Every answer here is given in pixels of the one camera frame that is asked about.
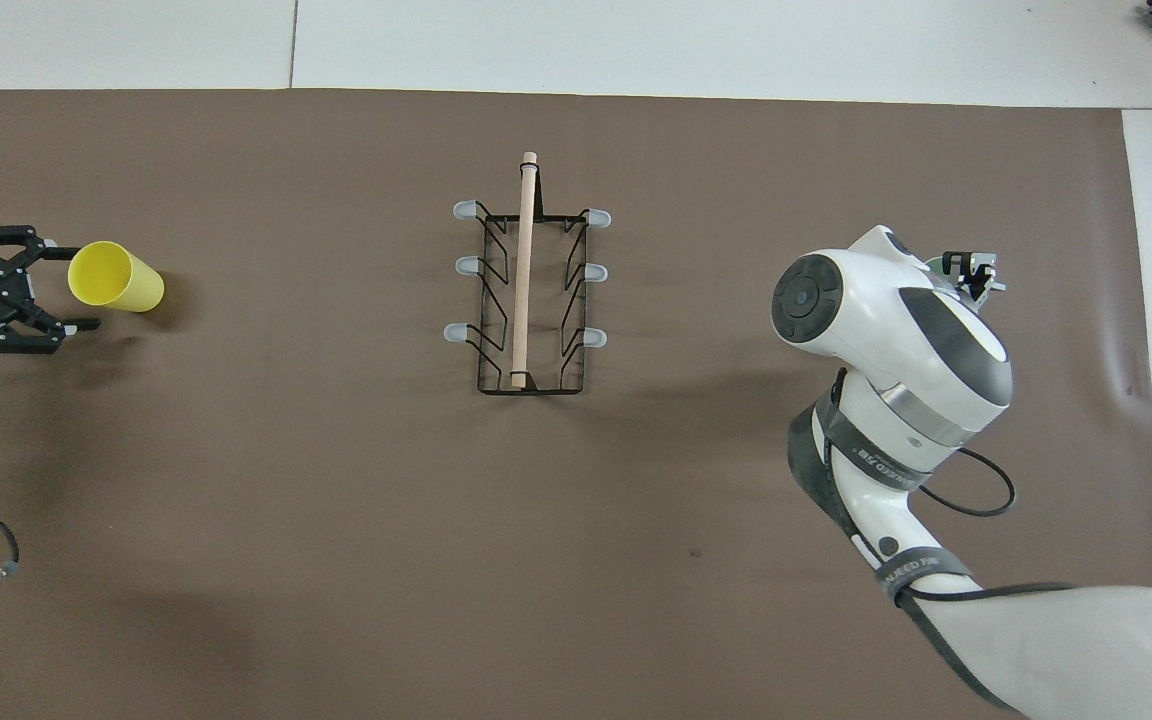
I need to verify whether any brown table mat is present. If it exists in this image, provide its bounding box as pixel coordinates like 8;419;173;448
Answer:
0;88;1152;720

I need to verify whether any black wire cup rack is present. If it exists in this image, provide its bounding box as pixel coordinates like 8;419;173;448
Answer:
443;151;613;397

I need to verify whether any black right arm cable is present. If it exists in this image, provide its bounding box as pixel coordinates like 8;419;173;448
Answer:
921;445;1017;519

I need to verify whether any yellow plastic cup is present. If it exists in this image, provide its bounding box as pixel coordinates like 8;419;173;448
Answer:
67;240;166;313

